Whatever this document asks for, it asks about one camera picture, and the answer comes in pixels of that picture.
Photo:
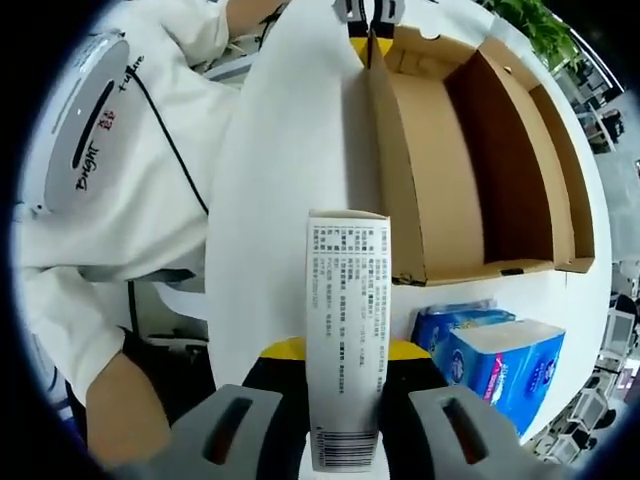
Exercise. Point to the potted green plant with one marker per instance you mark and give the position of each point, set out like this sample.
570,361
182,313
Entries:
540,25

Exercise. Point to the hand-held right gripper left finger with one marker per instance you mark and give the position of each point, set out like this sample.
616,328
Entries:
275,375

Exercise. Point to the white chest device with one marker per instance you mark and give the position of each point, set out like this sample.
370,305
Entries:
75,90

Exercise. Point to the person in white shirt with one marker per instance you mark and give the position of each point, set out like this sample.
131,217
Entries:
125,240

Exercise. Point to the brown cardboard shoe box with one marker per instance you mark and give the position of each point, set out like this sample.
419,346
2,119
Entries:
440,175

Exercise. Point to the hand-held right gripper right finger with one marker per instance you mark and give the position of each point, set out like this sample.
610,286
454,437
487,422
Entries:
415,375

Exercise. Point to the small white printed carton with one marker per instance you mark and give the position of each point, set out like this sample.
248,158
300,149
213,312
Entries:
345,325

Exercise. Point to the blue tissue pack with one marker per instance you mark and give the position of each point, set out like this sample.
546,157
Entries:
510,370

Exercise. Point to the white office chair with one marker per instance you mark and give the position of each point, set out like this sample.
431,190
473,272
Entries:
585,412

